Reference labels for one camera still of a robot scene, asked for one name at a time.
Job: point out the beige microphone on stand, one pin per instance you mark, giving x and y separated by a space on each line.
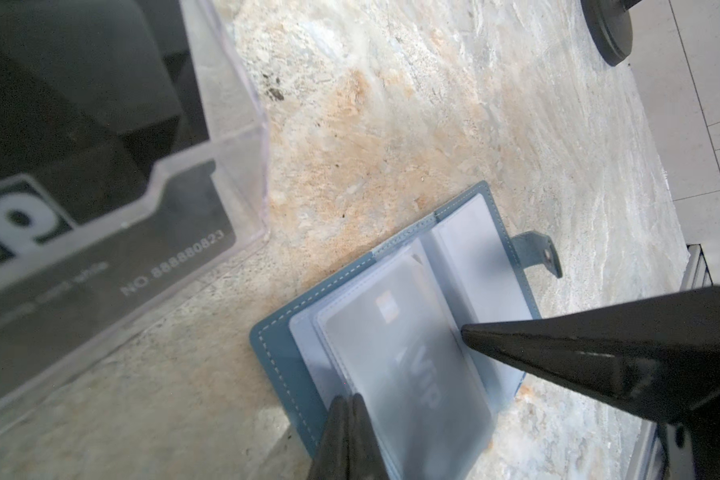
610 26

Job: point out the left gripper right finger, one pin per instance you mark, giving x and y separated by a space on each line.
656 358

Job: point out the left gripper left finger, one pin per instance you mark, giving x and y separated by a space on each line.
348 448

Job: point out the black vip card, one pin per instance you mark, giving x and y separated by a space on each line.
393 340
84 258

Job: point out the blue card holder wallet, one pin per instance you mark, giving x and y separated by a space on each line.
480 269

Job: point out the black VIP card in box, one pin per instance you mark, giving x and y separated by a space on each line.
84 258

